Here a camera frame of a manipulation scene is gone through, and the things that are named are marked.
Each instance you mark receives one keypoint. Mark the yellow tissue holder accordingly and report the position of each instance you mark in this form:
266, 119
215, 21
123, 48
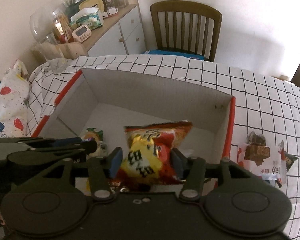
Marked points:
91, 3

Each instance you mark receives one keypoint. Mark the large clear glass jar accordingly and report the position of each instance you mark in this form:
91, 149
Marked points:
40, 22

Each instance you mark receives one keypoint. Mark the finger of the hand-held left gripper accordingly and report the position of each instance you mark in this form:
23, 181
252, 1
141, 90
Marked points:
65, 141
87, 146

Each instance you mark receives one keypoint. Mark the blue printed box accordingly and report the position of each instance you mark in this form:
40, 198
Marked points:
174, 53

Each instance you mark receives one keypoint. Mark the balloon print bag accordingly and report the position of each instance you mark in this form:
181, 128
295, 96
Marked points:
7, 105

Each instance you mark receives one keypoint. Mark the tissue pack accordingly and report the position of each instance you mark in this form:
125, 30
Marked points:
88, 17

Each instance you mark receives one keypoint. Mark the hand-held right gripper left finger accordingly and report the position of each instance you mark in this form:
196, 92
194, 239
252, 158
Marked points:
116, 161

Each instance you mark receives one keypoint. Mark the brown cube snack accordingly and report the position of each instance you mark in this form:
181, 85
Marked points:
256, 138

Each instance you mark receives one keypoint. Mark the dark green snack packet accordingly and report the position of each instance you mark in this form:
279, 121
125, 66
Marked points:
288, 158

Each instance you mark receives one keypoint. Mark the red cardboard box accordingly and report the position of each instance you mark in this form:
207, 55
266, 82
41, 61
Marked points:
150, 100

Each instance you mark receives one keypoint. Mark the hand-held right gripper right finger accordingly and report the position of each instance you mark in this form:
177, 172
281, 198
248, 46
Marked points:
176, 162

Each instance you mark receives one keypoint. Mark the white digital timer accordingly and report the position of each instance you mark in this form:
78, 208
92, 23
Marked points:
81, 33

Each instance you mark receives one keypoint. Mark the wooden chair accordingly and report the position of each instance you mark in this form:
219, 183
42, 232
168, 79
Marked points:
184, 10

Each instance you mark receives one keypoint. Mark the dark red snack packet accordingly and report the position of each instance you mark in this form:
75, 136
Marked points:
117, 186

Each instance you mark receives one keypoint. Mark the white wooden sideboard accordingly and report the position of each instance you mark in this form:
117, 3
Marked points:
115, 35

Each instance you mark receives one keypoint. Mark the yellow red chip bag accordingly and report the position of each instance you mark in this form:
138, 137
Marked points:
150, 150

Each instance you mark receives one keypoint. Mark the amber jar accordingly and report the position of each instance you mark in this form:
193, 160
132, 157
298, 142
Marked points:
61, 27

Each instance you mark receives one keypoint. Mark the brown rectangular chocolate packet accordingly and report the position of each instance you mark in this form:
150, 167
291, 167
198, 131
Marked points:
257, 152

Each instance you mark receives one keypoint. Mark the white mug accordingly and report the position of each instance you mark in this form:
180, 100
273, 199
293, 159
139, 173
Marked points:
112, 11

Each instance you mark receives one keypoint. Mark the green orange snack packet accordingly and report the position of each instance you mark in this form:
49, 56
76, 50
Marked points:
93, 133

